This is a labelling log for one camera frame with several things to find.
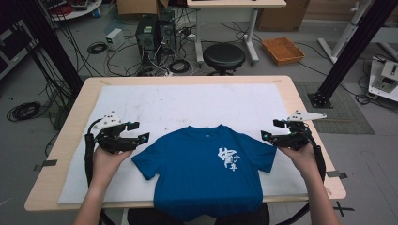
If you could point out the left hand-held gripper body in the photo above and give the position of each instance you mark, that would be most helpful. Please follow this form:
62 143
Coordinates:
114 142

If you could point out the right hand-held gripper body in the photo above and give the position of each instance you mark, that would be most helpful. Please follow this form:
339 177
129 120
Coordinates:
292 139

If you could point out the blue t-shirt with white print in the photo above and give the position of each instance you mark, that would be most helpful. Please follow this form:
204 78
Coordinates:
194 178

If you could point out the person's left hand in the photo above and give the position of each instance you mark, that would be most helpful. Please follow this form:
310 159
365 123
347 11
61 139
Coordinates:
106 165

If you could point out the person's right hand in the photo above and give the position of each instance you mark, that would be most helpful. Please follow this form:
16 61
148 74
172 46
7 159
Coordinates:
305 161

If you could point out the white table mat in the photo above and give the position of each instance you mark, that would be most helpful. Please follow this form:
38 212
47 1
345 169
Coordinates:
187 103

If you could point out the grey floor mat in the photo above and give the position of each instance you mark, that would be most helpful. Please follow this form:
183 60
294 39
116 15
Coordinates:
344 115

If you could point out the grey tape strip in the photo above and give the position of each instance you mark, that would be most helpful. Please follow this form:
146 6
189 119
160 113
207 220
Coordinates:
47 163
337 174

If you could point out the orange plastic basket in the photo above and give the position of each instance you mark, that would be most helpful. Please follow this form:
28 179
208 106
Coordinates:
283 50

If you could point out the black tape cross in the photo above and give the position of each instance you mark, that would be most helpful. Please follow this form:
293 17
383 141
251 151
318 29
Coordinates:
342 208

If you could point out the black round stool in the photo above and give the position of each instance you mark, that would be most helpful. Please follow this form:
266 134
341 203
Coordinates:
224 56

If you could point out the black computer tower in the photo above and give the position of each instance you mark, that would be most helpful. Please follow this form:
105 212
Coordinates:
146 39
167 31

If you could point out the small white power box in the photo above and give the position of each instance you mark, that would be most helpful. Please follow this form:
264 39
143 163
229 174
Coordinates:
115 38

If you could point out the cardboard box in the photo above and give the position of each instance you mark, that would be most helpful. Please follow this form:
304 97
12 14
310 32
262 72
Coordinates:
137 7
283 17

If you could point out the white metal stand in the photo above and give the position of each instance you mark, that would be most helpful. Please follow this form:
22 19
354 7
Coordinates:
344 34

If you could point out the white device on base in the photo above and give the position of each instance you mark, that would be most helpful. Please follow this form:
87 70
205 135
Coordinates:
386 78

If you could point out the round white table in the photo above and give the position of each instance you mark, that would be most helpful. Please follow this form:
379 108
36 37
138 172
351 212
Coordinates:
78 11

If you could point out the white desk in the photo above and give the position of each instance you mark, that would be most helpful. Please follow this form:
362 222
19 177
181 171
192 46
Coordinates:
234 3

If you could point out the black metal frame post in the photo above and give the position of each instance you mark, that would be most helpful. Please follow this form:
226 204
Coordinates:
353 50
51 47

